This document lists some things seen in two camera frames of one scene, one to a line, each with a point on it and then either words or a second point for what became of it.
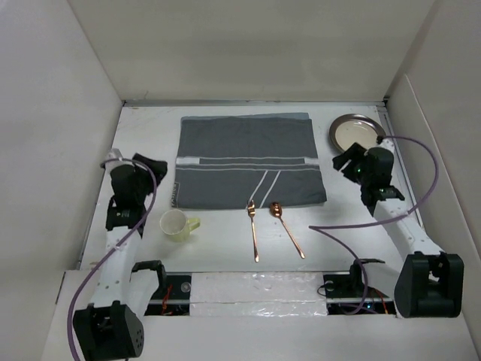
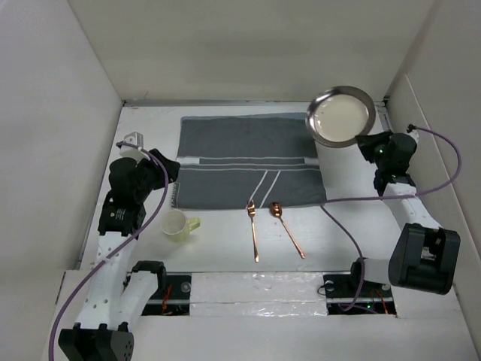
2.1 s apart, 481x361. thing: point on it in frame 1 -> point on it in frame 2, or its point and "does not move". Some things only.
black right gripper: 356,153 -> 365,142
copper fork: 251,213 does not move
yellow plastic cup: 174,223 does not move
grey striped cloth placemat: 225,161 does not move
